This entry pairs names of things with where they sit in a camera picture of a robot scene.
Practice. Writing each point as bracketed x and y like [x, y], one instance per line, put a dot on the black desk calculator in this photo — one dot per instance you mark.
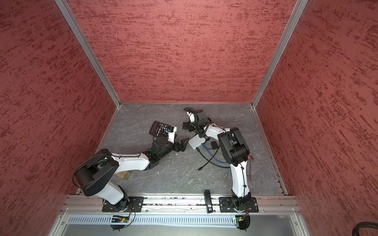
[159, 129]

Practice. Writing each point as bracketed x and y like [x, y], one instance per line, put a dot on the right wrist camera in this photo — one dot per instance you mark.
[191, 117]

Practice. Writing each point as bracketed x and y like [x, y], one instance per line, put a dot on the aluminium corner post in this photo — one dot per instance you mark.
[288, 31]
[74, 26]

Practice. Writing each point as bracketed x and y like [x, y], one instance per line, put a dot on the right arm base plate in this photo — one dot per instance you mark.
[232, 204]

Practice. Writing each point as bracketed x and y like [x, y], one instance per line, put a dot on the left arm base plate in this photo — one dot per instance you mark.
[131, 204]

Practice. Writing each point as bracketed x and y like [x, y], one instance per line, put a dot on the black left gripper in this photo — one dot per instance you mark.
[182, 145]

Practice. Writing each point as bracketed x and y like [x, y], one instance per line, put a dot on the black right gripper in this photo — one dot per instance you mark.
[189, 125]

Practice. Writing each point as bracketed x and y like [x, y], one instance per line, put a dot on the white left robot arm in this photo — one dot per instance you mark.
[94, 175]

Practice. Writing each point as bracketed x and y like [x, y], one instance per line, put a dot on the aluminium right corner post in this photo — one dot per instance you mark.
[288, 31]

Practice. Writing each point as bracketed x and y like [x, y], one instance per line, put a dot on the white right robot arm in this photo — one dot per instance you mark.
[233, 146]

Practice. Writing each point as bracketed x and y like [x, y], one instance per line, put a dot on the white network switch box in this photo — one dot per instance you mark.
[196, 141]

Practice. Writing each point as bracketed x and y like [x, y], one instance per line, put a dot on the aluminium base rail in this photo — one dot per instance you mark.
[182, 204]

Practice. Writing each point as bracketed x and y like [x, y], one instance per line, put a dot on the brown tape roll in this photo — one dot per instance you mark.
[123, 175]

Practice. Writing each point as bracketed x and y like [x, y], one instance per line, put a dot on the aluminium left corner post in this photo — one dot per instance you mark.
[74, 26]

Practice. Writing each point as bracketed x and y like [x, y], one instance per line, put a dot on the white slotted cable duct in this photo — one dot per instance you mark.
[166, 220]

